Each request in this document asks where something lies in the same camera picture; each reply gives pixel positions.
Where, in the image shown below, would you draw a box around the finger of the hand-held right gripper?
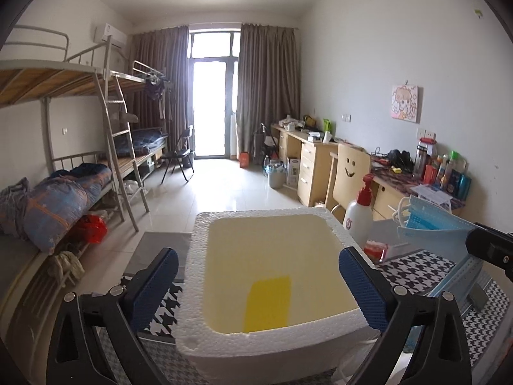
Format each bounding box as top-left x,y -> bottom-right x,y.
466,227 -> 513,279

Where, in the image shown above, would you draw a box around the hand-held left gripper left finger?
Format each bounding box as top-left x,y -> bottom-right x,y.
46,246 -> 180,385

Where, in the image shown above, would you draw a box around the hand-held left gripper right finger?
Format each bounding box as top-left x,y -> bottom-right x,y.
339,246 -> 474,385

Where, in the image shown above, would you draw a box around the white foam box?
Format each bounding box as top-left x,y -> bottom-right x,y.
175,207 -> 381,385

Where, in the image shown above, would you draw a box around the blue face mask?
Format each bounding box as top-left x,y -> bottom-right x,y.
391,194 -> 500,311

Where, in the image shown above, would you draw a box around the red snack packet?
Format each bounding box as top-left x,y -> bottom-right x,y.
363,240 -> 389,263

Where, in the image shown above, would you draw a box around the houndstooth tablecloth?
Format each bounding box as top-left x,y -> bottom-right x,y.
92,230 -> 513,385

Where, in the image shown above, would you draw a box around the white pump bottle red cap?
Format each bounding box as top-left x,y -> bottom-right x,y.
342,174 -> 375,249

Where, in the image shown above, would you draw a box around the printed paper sheets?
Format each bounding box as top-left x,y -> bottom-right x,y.
409,184 -> 453,205

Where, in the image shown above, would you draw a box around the row of toiletry bottles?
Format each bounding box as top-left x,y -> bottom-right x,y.
417,136 -> 471,201

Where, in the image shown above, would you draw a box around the red plastic bag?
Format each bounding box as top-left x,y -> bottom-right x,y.
78,214 -> 109,245

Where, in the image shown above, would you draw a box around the beige crumpled cloth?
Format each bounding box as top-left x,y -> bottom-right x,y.
48,251 -> 85,285

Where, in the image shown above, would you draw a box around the wooden desk with patterned top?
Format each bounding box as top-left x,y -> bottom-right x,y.
371,156 -> 466,225

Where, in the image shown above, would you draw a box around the yellow sponge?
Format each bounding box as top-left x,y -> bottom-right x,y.
242,275 -> 291,334

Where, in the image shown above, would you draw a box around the wooden chair with smiley face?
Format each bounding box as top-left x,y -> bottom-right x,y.
324,143 -> 383,225

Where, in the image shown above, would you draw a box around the black headphones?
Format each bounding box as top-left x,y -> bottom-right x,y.
388,149 -> 413,171

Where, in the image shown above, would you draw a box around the blue orange rolled quilt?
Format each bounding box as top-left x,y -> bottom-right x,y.
24,163 -> 113,254

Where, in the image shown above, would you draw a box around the white carton box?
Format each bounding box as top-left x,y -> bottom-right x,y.
286,157 -> 301,187

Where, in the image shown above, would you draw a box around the black folding chair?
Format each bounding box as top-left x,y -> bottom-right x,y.
161,125 -> 196,185

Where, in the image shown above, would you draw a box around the light wooden desk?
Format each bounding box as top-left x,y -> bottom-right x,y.
272,122 -> 341,207

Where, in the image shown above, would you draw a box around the grey bucket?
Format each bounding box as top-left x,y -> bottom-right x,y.
268,164 -> 286,188

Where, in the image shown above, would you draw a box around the blue plaid quilt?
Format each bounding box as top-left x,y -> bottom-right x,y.
130,128 -> 168,156

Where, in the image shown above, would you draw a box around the folding trolley cart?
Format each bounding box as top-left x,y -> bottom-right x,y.
250,122 -> 277,165

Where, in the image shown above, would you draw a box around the glass balcony door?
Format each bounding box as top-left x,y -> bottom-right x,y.
188,30 -> 241,157

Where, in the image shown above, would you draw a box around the purple hanging clothes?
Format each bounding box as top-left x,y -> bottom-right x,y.
145,74 -> 166,101

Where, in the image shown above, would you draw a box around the grey metal bunk bed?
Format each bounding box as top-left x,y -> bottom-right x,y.
0,24 -> 151,329
108,60 -> 169,177

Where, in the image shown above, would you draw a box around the brown curtain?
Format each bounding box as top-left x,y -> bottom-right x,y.
130,25 -> 190,153
236,24 -> 301,161

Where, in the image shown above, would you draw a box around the white air conditioner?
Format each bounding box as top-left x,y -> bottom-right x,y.
94,23 -> 128,47

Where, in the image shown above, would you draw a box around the pink cartoon wall picture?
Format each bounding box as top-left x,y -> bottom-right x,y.
391,84 -> 422,124

